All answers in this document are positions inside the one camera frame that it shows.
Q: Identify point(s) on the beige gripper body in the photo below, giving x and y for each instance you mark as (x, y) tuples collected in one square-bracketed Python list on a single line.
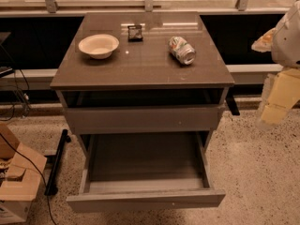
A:
[(287, 46)]

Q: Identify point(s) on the grey drawer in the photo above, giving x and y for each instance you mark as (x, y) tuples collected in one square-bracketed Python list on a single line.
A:
[(145, 171), (142, 120)]

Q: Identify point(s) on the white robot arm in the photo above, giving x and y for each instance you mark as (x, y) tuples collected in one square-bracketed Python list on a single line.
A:
[(283, 41)]

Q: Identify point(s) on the grey top drawer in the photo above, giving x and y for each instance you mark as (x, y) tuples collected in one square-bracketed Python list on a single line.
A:
[(142, 120)]

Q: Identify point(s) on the grey drawer cabinet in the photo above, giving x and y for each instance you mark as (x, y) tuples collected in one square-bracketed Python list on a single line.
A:
[(143, 73)]

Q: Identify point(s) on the black bar behind cabinet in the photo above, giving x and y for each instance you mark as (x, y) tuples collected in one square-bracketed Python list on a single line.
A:
[(231, 103)]

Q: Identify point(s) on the crushed soda can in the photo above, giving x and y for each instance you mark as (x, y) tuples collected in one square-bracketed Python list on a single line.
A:
[(182, 50)]

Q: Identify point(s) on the small black snack packet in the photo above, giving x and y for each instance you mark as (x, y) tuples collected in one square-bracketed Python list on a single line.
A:
[(135, 33)]

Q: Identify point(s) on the white paper bowl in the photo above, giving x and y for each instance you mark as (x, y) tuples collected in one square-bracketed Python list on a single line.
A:
[(99, 46)]

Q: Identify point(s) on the black floor stand bar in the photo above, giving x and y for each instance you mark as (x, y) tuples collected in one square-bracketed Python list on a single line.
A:
[(51, 187)]

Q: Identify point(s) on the open cardboard box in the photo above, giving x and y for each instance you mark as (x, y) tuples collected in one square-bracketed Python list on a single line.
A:
[(20, 177)]

